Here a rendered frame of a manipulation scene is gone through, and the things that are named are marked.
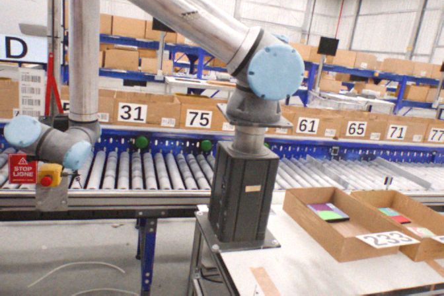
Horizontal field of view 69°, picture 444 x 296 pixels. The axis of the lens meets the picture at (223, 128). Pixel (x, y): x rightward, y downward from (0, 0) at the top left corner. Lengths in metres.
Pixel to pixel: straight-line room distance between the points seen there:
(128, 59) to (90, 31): 5.17
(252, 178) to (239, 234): 0.22
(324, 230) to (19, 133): 1.04
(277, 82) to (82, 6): 0.59
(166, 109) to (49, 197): 0.84
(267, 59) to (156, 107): 1.26
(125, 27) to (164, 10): 5.63
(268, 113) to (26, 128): 0.70
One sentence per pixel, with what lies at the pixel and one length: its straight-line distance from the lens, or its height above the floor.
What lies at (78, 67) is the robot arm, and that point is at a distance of 1.08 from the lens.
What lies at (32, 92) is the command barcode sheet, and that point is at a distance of 1.41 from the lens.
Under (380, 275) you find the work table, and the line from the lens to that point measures 1.29.
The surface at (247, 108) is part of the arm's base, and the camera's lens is 1.03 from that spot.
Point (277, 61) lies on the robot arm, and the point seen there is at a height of 1.39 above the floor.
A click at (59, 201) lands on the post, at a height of 0.71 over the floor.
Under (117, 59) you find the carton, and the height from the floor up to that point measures 0.97.
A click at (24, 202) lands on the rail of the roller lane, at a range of 1.56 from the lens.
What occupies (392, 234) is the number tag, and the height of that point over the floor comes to 0.86.
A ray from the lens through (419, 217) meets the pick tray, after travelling 1.76.
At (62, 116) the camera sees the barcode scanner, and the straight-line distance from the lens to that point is 1.35.
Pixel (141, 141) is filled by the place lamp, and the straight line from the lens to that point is 1.96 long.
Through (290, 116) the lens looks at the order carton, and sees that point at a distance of 2.25.
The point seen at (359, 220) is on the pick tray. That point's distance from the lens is 1.56.
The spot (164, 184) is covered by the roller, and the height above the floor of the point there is 0.75.
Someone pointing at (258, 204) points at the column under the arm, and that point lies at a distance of 1.16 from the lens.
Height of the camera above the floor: 1.41
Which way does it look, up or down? 14 degrees down
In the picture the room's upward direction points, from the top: 8 degrees clockwise
